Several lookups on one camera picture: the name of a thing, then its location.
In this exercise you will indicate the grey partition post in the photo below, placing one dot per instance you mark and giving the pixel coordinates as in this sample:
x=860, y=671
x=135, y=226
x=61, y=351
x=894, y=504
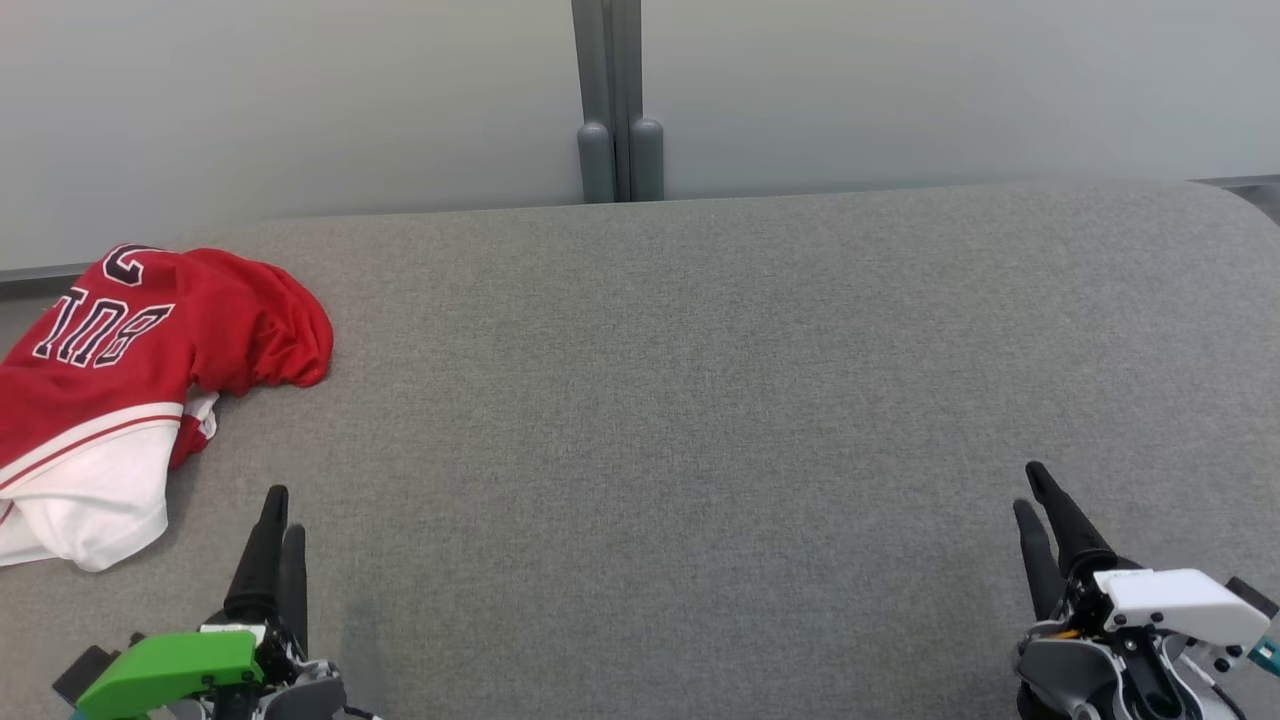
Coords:
x=600, y=100

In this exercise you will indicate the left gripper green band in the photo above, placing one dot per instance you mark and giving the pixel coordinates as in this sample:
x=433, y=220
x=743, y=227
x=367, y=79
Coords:
x=170, y=670

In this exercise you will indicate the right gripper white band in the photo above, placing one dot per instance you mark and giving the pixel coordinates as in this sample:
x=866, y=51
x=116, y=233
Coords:
x=1170, y=610

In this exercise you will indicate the red jersey with white stripes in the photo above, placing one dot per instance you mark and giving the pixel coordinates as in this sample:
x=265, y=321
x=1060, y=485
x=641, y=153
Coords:
x=120, y=380

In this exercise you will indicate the grey wall baseboard rail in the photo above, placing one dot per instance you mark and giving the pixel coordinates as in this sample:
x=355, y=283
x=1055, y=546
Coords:
x=45, y=276

